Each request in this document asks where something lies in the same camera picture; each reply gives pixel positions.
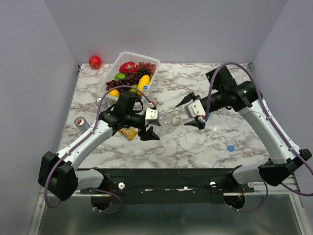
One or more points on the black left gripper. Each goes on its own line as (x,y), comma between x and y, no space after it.
(148,135)

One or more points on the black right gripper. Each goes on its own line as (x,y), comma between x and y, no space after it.
(188,97)

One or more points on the tall clear plastic bottle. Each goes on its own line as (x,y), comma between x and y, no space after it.
(166,125)

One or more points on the white blue bottle cap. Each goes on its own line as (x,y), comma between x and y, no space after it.
(145,87)

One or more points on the blue label water bottle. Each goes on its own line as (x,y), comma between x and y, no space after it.
(208,116)

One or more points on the clear transparent bottle cap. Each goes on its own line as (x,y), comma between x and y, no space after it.
(177,121)

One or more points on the small clear plastic bottle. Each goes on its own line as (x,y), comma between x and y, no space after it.
(150,96)

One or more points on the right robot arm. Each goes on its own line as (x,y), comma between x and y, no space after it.
(285,157)

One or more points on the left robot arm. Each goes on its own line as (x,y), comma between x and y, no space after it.
(59,173)

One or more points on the yellow candy bag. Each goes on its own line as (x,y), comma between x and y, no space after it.
(129,133)

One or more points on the green lime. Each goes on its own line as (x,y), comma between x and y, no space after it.
(133,89)

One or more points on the yellow mango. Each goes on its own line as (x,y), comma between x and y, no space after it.
(144,80)

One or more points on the yellow lemon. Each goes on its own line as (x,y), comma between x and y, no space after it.
(114,92)

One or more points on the silver blue drink can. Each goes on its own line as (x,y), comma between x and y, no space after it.
(103,105)

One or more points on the dark red grape bunch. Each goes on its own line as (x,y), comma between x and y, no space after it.
(131,78)

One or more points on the black grape bunch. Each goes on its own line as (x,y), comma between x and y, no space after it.
(143,72)

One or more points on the light red grape bunch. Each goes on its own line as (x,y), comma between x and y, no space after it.
(149,66)

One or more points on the green striped fruit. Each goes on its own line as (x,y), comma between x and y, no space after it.
(120,76)

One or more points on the red dragon fruit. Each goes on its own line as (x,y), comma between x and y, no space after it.
(129,67)

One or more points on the red top drink can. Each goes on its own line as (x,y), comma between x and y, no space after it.
(81,124)

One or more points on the white plastic fruit basket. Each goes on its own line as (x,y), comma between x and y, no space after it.
(123,58)

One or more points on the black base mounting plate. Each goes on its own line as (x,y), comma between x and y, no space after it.
(170,186)

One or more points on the red apple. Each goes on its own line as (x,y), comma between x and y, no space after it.
(95,62)

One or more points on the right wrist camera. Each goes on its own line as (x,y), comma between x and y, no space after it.
(195,110)

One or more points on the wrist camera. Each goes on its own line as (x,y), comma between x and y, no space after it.
(151,115)
(195,110)

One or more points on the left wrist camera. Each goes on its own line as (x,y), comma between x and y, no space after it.
(151,115)

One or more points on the aluminium rail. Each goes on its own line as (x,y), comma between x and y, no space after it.
(258,188)

